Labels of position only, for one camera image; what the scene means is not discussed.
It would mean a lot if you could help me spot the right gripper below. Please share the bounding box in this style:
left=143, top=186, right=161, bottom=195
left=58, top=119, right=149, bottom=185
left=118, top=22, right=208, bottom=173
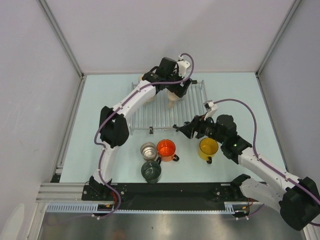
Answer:
left=178, top=112, right=226, bottom=144

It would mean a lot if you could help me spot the yellow mug black handle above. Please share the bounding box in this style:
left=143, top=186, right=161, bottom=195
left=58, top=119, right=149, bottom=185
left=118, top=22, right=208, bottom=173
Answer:
left=198, top=137, right=219, bottom=164

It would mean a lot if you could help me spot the orange mug black handle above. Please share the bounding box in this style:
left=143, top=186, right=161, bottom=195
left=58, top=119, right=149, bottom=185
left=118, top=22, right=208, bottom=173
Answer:
left=155, top=139, right=180, bottom=164

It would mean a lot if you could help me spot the beige mug blue print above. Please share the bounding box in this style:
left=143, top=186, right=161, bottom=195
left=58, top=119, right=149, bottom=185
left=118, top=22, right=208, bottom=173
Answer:
left=167, top=91, right=181, bottom=109

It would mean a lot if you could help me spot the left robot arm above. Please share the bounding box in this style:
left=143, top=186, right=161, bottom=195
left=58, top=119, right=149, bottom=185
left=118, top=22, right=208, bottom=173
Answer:
left=88, top=53, right=195, bottom=200

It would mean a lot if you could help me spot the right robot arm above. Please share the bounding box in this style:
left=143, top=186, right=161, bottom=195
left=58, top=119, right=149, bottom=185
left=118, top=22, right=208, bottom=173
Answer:
left=173, top=114, right=320, bottom=231

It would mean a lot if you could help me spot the stainless steel cup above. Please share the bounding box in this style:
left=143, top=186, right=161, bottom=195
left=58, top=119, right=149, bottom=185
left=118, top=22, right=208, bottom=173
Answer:
left=140, top=142, right=157, bottom=161

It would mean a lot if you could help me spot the dark green mug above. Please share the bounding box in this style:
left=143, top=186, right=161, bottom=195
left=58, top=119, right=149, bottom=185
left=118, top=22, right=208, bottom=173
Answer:
left=141, top=160, right=162, bottom=184

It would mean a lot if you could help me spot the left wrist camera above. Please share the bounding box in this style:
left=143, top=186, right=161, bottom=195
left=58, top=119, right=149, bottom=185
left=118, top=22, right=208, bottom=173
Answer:
left=176, top=55, right=191, bottom=78

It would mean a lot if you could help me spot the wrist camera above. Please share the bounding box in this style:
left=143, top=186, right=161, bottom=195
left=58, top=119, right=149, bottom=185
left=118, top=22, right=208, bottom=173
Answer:
left=203, top=100, right=219, bottom=120
left=176, top=55, right=191, bottom=78

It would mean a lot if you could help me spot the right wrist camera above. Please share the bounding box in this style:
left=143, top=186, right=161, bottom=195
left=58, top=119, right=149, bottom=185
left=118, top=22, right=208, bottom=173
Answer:
left=203, top=100, right=219, bottom=120

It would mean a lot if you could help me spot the metal wire dish rack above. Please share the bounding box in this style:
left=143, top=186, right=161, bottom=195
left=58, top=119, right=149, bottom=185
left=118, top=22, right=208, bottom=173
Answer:
left=128, top=80, right=208, bottom=134

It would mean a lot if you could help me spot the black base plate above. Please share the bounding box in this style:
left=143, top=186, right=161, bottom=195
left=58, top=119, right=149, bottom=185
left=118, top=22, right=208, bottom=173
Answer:
left=82, top=182, right=261, bottom=211

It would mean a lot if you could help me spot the slotted cable duct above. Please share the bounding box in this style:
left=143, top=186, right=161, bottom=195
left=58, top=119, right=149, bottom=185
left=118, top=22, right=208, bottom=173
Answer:
left=46, top=201, right=249, bottom=216

